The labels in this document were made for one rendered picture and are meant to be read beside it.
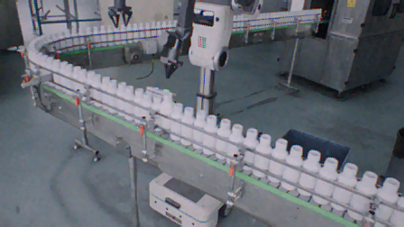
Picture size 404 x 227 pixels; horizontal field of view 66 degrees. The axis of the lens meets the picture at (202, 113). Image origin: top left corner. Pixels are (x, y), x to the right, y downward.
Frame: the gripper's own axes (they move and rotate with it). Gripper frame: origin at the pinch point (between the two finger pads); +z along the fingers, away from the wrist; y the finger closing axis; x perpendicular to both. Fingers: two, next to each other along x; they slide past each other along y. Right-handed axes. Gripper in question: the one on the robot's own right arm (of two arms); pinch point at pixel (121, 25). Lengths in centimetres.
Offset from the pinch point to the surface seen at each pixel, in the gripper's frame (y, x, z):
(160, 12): -306, -247, 58
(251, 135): 16, 86, 24
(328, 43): -357, 26, 67
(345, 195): 17, 122, 32
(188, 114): 17, 57, 25
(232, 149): 19, 80, 32
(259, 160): 19, 91, 31
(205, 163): 21, 69, 42
